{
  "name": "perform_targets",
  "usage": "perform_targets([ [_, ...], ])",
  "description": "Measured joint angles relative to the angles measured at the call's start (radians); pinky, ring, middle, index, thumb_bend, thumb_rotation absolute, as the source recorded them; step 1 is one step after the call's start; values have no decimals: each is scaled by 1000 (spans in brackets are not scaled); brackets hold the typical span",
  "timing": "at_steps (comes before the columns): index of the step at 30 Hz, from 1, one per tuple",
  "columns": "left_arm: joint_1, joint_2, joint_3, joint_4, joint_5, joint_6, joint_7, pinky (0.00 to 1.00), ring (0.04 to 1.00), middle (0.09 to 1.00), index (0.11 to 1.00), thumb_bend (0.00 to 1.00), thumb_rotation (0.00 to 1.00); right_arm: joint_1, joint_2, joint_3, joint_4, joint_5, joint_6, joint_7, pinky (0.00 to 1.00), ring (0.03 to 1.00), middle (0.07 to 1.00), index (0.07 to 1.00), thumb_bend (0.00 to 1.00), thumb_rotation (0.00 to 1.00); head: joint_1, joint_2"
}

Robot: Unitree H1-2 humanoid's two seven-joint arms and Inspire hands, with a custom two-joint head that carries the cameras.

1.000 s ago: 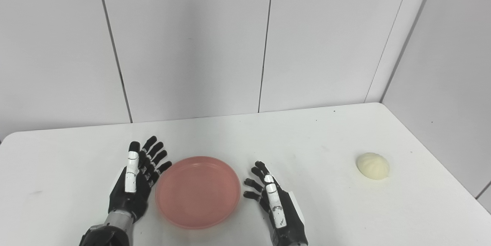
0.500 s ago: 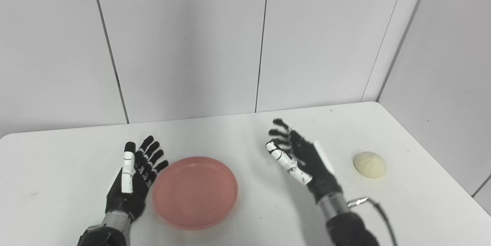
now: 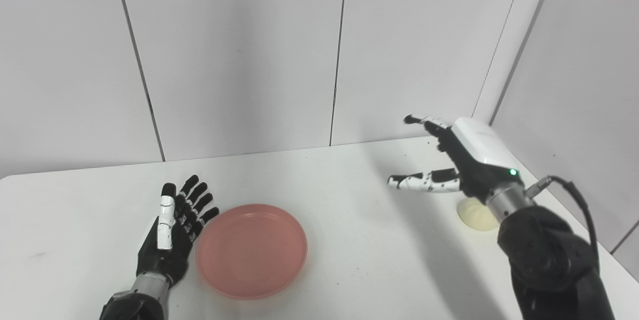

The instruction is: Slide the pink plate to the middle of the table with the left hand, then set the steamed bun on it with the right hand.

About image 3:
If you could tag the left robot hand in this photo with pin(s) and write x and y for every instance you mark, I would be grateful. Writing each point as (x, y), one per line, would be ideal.
(172, 235)

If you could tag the cream steamed bun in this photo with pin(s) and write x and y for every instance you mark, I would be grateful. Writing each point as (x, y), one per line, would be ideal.
(474, 215)

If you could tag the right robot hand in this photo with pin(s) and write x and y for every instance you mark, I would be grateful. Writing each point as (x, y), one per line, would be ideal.
(464, 160)

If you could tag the pink round plate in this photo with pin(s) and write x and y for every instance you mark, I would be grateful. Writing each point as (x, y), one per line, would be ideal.
(251, 250)

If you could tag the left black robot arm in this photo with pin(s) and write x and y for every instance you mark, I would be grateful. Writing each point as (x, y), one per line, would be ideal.
(132, 300)

